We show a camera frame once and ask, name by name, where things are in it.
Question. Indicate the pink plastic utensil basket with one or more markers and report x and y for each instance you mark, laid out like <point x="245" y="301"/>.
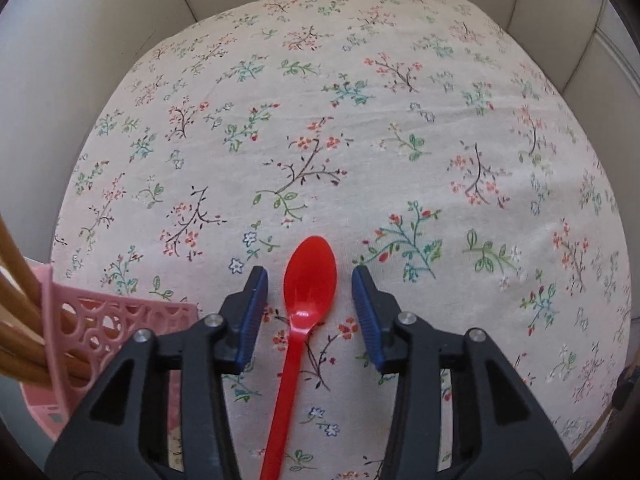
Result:
<point x="83" y="331"/>

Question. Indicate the floral tablecloth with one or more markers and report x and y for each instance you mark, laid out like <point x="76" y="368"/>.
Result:
<point x="418" y="138"/>

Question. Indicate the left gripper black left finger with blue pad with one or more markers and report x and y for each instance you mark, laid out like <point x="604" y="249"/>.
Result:
<point x="158" y="411"/>

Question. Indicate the red plastic spoon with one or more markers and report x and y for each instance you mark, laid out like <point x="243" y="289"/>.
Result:
<point x="309" y="286"/>

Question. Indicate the wooden chopstick bundle on table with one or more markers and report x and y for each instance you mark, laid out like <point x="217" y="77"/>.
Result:
<point x="23" y="330"/>

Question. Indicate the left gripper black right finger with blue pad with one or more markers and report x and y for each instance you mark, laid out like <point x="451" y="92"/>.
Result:
<point x="461" y="410"/>

